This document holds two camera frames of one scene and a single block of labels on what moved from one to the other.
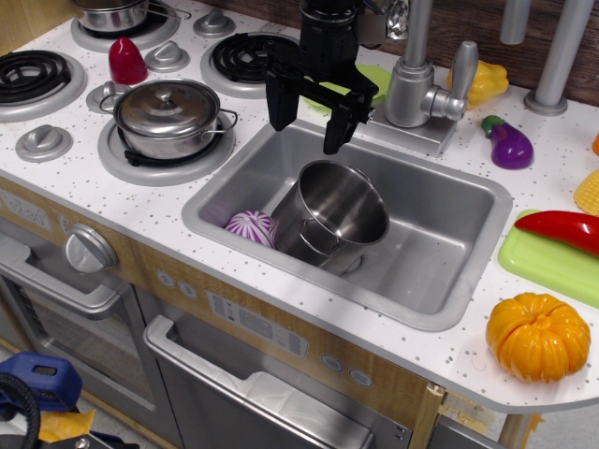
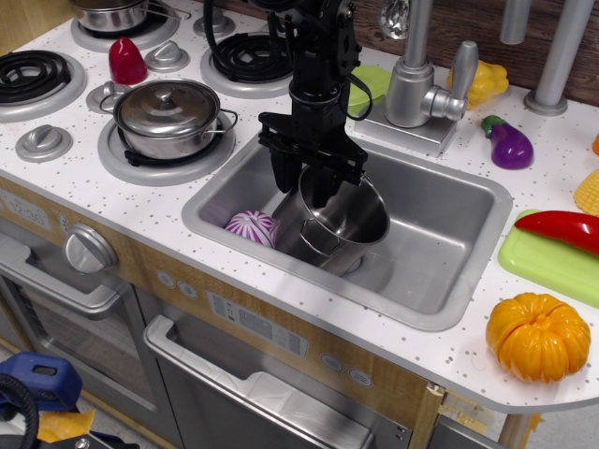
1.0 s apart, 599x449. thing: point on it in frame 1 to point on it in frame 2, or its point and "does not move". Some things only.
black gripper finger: x=342 y=125 to x=320 y=184
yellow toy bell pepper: x=489 y=80 does not move
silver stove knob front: x=43 y=143 does not move
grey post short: x=515 y=21 does not move
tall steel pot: x=331 y=215 does not move
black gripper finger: x=283 y=94 to x=286 y=166
